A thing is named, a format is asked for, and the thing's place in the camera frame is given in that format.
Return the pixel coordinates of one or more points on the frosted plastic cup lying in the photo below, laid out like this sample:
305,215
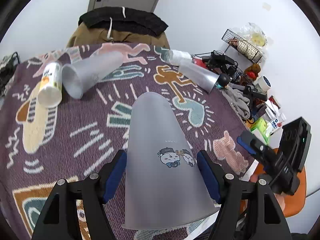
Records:
79,77
199,75

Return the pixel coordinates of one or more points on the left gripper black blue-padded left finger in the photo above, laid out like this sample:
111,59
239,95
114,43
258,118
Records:
59,217

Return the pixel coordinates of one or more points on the brown chair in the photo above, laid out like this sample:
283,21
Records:
84,35

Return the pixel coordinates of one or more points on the white yellow paper cup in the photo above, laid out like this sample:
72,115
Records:
50,90

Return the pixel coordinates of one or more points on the brown plush toy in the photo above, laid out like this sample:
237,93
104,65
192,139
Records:
253,71

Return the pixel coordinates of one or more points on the purple patterned woven blanket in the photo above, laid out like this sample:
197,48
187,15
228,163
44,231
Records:
76,138

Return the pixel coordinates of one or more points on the frosted plastic cup lying left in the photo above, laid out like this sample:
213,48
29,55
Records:
79,77

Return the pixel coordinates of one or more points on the frosted plastic cup lying right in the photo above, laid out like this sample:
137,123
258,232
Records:
199,75

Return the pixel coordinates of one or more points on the white tape roll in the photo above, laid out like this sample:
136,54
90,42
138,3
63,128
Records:
263,84

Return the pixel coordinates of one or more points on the black-headed doll figure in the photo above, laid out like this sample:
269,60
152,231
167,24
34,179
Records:
222,81

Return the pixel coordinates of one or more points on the black jacket on chair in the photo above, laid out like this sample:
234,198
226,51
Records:
124,19

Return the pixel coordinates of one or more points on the black shoe rack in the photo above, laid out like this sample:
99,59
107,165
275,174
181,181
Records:
7,70

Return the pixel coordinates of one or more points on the clear plastic bag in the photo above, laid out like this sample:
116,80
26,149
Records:
253,34

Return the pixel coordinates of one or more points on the clear plastic water bottle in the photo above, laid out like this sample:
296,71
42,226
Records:
176,57

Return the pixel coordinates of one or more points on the person's right hand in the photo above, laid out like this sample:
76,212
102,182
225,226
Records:
279,197

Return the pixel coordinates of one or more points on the black wire basket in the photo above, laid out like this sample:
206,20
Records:
242,46

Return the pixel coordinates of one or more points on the orange chair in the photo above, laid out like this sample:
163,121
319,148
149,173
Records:
291,204

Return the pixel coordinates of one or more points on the grey cloth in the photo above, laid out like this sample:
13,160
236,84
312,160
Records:
238,101

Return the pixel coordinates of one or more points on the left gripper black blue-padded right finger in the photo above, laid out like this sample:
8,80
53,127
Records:
264,219

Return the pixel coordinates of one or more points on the green tissue pack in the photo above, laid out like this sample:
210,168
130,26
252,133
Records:
262,130

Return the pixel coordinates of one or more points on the frosted plastic cup with cartoon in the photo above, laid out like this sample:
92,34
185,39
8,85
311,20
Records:
163,185

